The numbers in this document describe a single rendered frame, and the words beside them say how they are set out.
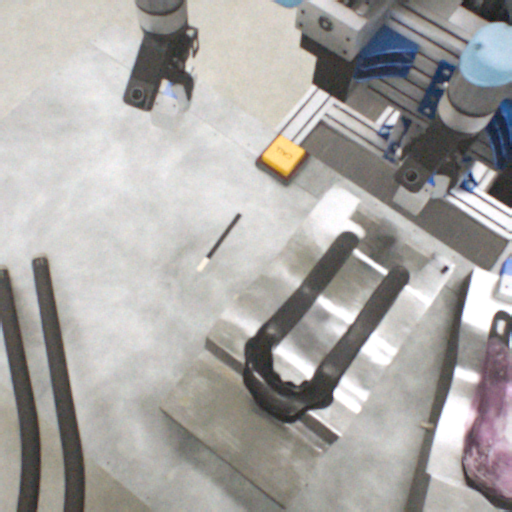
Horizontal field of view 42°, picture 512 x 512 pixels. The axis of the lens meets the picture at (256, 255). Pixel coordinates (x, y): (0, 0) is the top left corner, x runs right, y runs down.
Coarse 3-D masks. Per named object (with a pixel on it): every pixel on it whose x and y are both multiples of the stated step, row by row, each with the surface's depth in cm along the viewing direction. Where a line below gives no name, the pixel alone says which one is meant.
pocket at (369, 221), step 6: (360, 204) 121; (354, 210) 121; (360, 210) 121; (366, 210) 120; (348, 216) 119; (354, 216) 121; (360, 216) 121; (366, 216) 121; (372, 216) 120; (354, 222) 121; (360, 222) 121; (366, 222) 121; (372, 222) 121; (378, 222) 120; (366, 228) 120; (372, 228) 120
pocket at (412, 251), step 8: (408, 240) 119; (400, 248) 118; (408, 248) 119; (416, 248) 119; (424, 248) 118; (408, 256) 119; (416, 256) 119; (424, 256) 119; (416, 264) 118; (424, 264) 118
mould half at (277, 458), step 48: (336, 192) 120; (384, 240) 117; (288, 288) 113; (336, 288) 114; (432, 288) 114; (240, 336) 105; (288, 336) 106; (336, 336) 109; (384, 336) 111; (192, 384) 109; (240, 384) 109; (192, 432) 106; (240, 432) 106; (288, 432) 107; (336, 432) 100; (288, 480) 104
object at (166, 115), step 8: (168, 88) 120; (160, 96) 118; (168, 96) 119; (176, 96) 119; (160, 104) 117; (168, 104) 117; (176, 104) 117; (152, 112) 117; (160, 112) 116; (168, 112) 116; (176, 112) 117; (152, 120) 120; (160, 120) 119; (168, 120) 118; (176, 120) 118; (168, 128) 120; (176, 128) 120
